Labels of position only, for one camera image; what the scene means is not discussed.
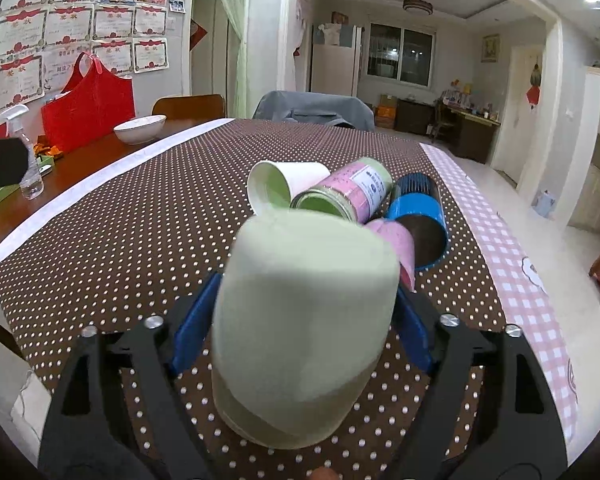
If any light green curtain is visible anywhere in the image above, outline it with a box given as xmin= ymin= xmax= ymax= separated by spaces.
xmin=204 ymin=0 xmax=253 ymax=120

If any white cabinet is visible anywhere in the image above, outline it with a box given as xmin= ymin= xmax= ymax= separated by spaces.
xmin=567 ymin=65 xmax=600 ymax=243

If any white paper cup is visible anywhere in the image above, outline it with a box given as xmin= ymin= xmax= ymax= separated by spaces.
xmin=247 ymin=160 xmax=332 ymax=217

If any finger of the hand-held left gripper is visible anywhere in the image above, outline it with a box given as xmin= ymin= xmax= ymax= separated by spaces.
xmin=0 ymin=137 xmax=32 ymax=194

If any cardboard box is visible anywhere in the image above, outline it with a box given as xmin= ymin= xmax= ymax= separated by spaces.
xmin=375 ymin=94 xmax=400 ymax=129

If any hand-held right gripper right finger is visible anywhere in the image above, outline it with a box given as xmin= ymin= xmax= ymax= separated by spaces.
xmin=380 ymin=285 xmax=567 ymax=480

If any pink checked cloth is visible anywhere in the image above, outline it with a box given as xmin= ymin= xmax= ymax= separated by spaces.
xmin=419 ymin=142 xmax=580 ymax=448

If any cluttered wooden desk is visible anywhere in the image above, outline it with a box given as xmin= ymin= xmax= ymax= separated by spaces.
xmin=432 ymin=89 xmax=502 ymax=163

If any pink can with green inside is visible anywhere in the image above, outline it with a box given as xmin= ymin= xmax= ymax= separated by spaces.
xmin=290 ymin=157 xmax=394 ymax=224

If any blue cylindrical can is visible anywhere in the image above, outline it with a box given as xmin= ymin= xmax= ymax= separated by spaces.
xmin=384 ymin=172 xmax=451 ymax=272

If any group of wall certificates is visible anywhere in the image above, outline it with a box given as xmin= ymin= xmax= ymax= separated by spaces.
xmin=0 ymin=0 xmax=173 ymax=115

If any clear spray bottle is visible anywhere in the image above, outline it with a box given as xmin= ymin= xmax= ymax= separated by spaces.
xmin=2 ymin=105 xmax=46 ymax=201

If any white refrigerator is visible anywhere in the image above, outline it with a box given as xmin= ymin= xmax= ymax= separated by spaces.
xmin=310 ymin=24 xmax=365 ymax=98

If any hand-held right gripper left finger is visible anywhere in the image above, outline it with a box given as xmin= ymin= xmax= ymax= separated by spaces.
xmin=37 ymin=272 xmax=224 ymax=480

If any grey covered chair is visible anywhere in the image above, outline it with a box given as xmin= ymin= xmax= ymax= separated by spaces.
xmin=252 ymin=90 xmax=376 ymax=134

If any red bag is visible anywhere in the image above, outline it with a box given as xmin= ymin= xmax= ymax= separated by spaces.
xmin=41 ymin=52 xmax=136 ymax=155

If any pale green cup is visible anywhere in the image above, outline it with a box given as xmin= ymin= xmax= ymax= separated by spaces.
xmin=211 ymin=207 xmax=401 ymax=451

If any white bowl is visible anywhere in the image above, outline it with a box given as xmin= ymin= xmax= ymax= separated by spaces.
xmin=113 ymin=114 xmax=168 ymax=146

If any brown wooden chair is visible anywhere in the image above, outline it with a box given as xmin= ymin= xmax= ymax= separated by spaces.
xmin=151 ymin=93 xmax=227 ymax=122

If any green box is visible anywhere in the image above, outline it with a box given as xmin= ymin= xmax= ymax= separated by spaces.
xmin=0 ymin=154 xmax=56 ymax=211

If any window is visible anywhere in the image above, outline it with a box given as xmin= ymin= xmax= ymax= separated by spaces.
xmin=366 ymin=22 xmax=437 ymax=87

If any brown polka dot tablecloth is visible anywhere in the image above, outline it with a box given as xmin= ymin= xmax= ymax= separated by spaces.
xmin=0 ymin=118 xmax=510 ymax=480

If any pink cup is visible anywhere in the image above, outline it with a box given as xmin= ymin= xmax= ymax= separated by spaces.
xmin=364 ymin=217 xmax=417 ymax=292

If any red hanging ornament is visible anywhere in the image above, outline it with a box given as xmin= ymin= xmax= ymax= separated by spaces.
xmin=527 ymin=62 xmax=543 ymax=111

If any white cloth strip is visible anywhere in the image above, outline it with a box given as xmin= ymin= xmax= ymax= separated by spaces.
xmin=0 ymin=118 xmax=237 ymax=267

